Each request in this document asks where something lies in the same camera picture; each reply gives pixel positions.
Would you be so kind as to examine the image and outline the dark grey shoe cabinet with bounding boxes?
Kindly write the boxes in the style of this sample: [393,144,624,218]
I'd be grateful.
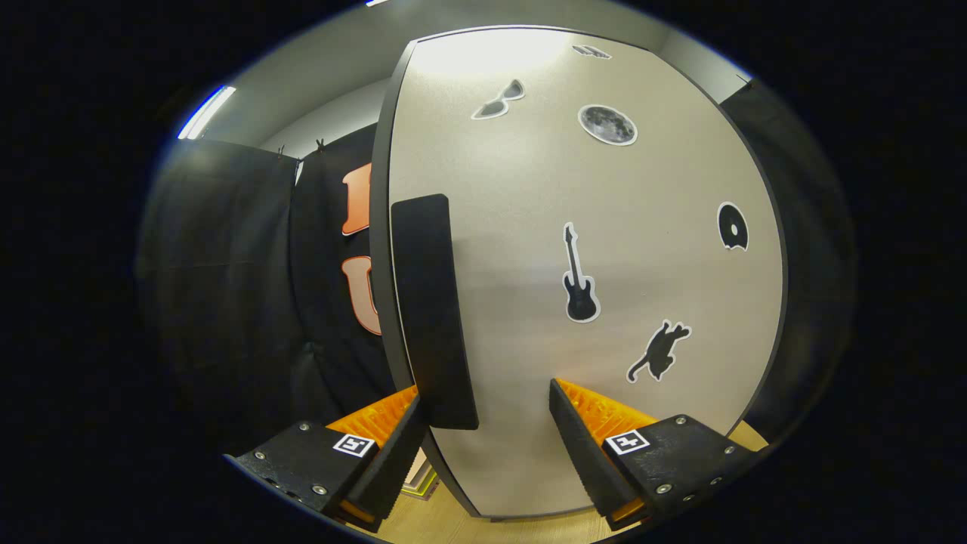
[369,25,790,522]

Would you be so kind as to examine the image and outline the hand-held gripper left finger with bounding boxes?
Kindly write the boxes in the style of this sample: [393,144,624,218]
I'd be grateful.
[227,385,428,533]

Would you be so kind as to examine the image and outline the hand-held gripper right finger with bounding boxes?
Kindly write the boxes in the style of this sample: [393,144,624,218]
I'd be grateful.
[549,378,760,530]

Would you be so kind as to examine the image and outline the black backdrop cloth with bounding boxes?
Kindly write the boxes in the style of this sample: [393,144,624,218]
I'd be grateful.
[136,76,858,454]

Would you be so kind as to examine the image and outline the beige shoe cabinet door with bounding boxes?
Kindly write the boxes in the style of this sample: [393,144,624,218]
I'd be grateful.
[387,29,783,518]

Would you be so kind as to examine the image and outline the black door handle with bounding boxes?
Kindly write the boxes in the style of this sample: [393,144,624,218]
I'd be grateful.
[390,193,480,431]

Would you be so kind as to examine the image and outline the yellow-edged book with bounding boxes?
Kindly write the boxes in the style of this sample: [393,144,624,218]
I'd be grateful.
[400,452,440,501]

